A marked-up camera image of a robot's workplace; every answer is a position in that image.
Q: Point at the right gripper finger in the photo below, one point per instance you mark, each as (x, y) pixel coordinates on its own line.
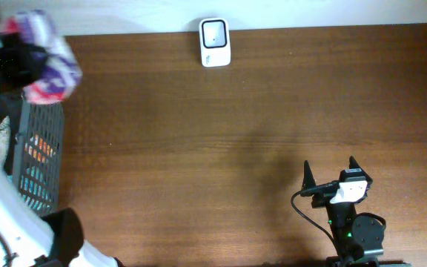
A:
(308, 178)
(353, 164)

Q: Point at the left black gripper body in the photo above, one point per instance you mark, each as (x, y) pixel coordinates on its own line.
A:
(0, 73)

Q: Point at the red purple floral package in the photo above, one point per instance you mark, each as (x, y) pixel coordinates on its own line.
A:
(48, 71)

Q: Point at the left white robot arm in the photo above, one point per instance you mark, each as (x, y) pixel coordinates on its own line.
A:
(28, 237)

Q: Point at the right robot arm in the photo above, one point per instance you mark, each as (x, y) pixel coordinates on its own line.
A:
(357, 238)

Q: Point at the white barcode scanner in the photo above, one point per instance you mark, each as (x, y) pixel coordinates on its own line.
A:
(215, 43)

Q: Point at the grey plastic mesh basket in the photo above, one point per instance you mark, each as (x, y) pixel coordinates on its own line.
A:
(37, 156)

